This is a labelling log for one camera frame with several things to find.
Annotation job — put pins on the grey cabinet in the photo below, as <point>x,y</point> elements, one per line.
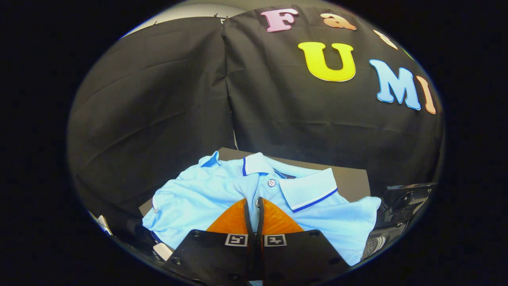
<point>351,182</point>

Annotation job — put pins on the light blue polo shirt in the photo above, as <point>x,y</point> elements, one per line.
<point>198,198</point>

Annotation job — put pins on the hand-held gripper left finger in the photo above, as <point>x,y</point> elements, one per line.
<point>249,222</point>

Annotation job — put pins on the black washing machine lid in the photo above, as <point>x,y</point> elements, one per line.
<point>405,202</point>

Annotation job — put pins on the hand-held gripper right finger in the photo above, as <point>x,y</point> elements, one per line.
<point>260,222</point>

